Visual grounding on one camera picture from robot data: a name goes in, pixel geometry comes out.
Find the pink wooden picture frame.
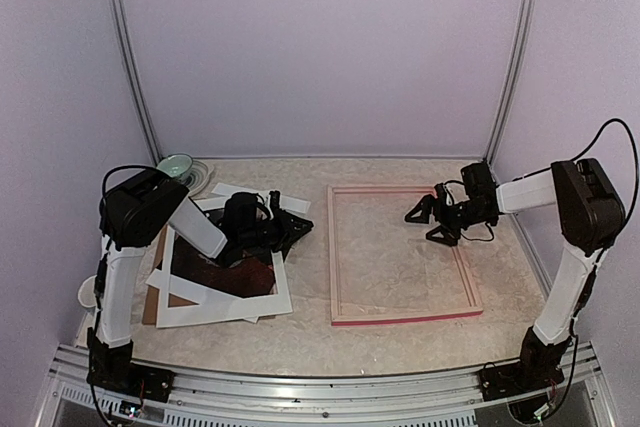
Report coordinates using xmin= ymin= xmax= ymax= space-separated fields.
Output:
xmin=327 ymin=185 xmax=484 ymax=327

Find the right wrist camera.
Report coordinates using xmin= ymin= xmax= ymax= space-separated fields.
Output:
xmin=434 ymin=183 xmax=455 ymax=206

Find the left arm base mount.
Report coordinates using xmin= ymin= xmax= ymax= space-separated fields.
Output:
xmin=87 ymin=327 xmax=176 ymax=403

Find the white and blue mug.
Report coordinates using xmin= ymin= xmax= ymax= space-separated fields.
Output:
xmin=77 ymin=275 xmax=97 ymax=312

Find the brown backing board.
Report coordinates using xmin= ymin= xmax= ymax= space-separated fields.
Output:
xmin=142 ymin=228 xmax=195 ymax=326

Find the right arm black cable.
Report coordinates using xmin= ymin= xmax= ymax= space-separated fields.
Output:
xmin=434 ymin=117 xmax=640 ymax=413

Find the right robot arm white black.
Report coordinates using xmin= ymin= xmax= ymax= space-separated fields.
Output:
xmin=404 ymin=158 xmax=626 ymax=346

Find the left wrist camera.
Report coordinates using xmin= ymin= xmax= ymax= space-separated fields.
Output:
xmin=269 ymin=190 xmax=281 ymax=212

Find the white mat board upper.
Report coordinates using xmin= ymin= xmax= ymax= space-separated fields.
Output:
xmin=147 ymin=224 xmax=292 ymax=328

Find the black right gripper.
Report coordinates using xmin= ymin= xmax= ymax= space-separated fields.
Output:
xmin=405 ymin=194 xmax=488 ymax=246

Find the green ceramic bowl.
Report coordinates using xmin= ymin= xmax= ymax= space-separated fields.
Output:
xmin=156 ymin=154 xmax=194 ymax=183

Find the white mat board lower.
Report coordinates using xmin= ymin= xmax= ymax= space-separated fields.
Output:
xmin=145 ymin=182 xmax=312 ymax=324

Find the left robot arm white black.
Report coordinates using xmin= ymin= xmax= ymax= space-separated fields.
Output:
xmin=94 ymin=164 xmax=314 ymax=350

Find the aluminium corner post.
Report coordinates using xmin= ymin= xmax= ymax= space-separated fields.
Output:
xmin=483 ymin=0 xmax=536 ymax=165
xmin=108 ymin=0 xmax=163 ymax=164

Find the aluminium front rail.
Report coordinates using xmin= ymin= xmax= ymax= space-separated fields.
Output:
xmin=44 ymin=336 xmax=616 ymax=427

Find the white mat board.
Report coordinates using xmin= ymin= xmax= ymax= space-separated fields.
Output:
xmin=145 ymin=182 xmax=312 ymax=324
xmin=147 ymin=224 xmax=292 ymax=328

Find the right aluminium corner post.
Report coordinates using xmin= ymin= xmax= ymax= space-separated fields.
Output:
xmin=483 ymin=0 xmax=536 ymax=165

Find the left aluminium corner post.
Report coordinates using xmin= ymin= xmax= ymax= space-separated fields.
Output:
xmin=108 ymin=0 xmax=163 ymax=164

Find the dark photo with white figure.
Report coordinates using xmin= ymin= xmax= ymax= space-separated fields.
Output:
xmin=171 ymin=237 xmax=276 ymax=298

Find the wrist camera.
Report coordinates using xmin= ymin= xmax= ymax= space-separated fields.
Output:
xmin=434 ymin=183 xmax=455 ymax=206
xmin=269 ymin=190 xmax=281 ymax=212

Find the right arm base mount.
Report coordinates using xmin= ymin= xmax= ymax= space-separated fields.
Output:
xmin=478 ymin=327 xmax=570 ymax=401

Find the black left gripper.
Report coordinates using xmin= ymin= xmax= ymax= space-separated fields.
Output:
xmin=240 ymin=209 xmax=313 ymax=253

